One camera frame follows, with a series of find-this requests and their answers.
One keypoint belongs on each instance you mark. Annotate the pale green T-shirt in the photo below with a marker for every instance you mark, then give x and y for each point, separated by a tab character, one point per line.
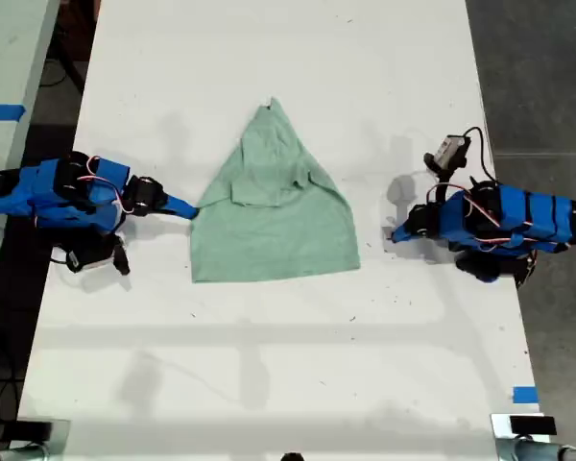
273	230

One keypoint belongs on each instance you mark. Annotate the small round black object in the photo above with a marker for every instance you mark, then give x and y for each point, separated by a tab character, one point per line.
293	456

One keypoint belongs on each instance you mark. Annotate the long blue tape strip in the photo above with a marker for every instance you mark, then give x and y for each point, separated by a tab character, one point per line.
0	112

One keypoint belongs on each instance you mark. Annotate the short blue tape strip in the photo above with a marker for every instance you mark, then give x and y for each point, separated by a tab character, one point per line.
525	395

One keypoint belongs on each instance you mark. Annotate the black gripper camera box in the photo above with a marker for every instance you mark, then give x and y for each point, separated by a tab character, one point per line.
91	254
452	150

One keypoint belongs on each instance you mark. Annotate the white side table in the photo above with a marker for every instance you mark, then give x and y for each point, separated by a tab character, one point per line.
7	57

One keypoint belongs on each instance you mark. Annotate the black camera stalk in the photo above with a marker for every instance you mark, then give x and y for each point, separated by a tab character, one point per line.
438	168
121	257

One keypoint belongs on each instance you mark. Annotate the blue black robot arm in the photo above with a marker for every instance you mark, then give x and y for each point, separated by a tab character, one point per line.
523	216
38	197

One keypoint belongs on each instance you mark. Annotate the metal table clamp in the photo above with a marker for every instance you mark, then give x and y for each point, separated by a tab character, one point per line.
60	439
509	446

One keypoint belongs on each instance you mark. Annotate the small black box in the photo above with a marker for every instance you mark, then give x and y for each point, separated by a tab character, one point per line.
33	429
533	425

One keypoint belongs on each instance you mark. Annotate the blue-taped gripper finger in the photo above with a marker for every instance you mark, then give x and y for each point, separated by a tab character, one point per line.
177	211
404	229
406	235
180	204

